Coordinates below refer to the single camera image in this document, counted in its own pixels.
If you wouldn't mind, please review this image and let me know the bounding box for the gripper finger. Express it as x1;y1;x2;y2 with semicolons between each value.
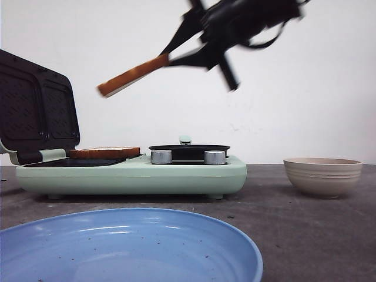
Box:
169;46;217;70
160;1;210;55

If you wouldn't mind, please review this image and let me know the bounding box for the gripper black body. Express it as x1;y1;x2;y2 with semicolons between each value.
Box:
202;1;301;90

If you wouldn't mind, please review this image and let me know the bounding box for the bread slice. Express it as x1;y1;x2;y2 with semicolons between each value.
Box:
69;147;140;159
97;53;170;98

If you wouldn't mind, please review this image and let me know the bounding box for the beige ribbed bowl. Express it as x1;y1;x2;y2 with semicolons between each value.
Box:
283;157;362;199

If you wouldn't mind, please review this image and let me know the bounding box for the breakfast maker hinged lid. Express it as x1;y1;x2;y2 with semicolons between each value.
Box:
1;51;80;165

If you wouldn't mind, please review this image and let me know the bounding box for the mint green breakfast maker base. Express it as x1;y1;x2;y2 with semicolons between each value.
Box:
16;154;247;199

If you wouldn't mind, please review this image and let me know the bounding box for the black frying pan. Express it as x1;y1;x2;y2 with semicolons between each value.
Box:
149;138;230;161

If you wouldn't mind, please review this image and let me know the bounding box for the right silver control knob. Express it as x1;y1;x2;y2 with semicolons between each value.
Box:
204;150;226;165

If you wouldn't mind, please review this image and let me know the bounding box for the silver control knob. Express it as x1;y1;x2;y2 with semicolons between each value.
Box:
204;150;226;165
150;149;173;165

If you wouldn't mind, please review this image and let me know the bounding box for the left silver control knob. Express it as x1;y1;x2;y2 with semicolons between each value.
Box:
150;149;173;165

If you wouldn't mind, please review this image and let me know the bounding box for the blue plate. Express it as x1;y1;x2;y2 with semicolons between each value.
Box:
1;208;263;281

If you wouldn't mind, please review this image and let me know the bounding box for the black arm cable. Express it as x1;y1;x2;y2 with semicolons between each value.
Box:
240;17;287;50

